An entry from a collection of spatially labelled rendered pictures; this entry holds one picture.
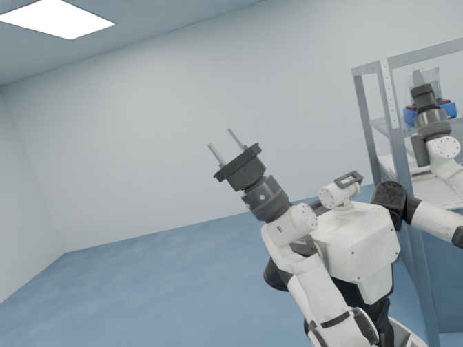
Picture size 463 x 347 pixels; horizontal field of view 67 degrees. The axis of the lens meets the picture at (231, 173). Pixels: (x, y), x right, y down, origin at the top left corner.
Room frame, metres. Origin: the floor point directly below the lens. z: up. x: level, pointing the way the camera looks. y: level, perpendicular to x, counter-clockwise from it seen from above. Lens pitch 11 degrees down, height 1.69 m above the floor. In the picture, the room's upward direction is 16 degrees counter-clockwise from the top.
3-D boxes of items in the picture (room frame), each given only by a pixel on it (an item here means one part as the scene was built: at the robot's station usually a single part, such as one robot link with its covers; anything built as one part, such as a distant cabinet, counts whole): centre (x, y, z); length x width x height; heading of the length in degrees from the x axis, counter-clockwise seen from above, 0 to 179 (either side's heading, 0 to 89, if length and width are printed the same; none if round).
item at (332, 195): (0.99, -0.29, 1.34); 0.10 x 0.07 x 0.09; 115
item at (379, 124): (2.00, -1.10, 1.31); 0.62 x 0.38 x 0.04; 164
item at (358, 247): (1.05, -0.27, 1.14); 0.34 x 0.30 x 0.36; 115
